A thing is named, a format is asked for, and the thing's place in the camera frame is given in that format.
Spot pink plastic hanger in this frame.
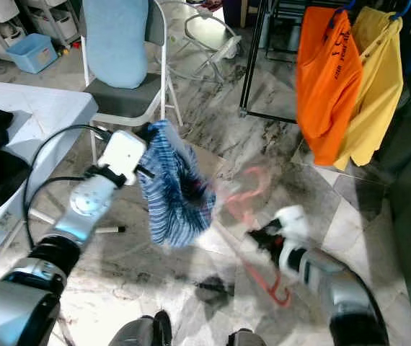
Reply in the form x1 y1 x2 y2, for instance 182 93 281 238
216 166 293 309

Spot blue plaid shorts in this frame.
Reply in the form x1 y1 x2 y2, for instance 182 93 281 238
137 119 217 249

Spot blue plastic hanger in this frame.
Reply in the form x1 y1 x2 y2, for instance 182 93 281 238
389 0 411 21
332 0 358 30

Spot small black floor object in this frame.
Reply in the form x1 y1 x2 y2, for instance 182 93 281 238
195 281 228 295

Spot robot right leg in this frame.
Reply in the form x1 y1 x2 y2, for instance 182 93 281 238
227 328 271 346

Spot robot leg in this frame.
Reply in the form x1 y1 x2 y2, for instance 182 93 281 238
227 328 271 346
112 310 170 346

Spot robot left leg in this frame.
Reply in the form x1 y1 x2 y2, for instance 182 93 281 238
112 310 170 346

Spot orange shirt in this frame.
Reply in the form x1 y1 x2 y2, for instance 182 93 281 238
296 6 365 167

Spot black metal drying rack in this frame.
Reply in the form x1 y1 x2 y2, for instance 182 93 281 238
238 0 411 123

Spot black garment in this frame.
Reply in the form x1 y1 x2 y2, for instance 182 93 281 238
0 108 40 224

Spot yellow shirt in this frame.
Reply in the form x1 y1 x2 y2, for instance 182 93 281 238
334 6 405 170

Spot grey white folding chair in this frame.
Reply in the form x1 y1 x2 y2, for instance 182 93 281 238
78 0 183 163

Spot light blue pillow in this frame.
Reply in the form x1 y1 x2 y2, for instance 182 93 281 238
83 0 150 89

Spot pale blue folding table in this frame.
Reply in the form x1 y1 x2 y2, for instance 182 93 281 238
0 79 127 282

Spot blue plastic box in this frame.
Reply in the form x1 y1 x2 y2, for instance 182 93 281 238
6 34 58 74

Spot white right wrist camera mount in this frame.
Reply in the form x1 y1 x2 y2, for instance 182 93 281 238
274 205 311 278

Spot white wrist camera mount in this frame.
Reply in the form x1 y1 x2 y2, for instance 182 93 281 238
99 130 147 187
274 205 311 278

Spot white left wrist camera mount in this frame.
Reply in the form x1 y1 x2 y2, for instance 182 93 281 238
99 130 147 187

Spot white baby bouncer frame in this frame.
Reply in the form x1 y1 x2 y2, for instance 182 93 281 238
159 0 242 84

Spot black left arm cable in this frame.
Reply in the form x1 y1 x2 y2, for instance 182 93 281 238
22 124 112 249

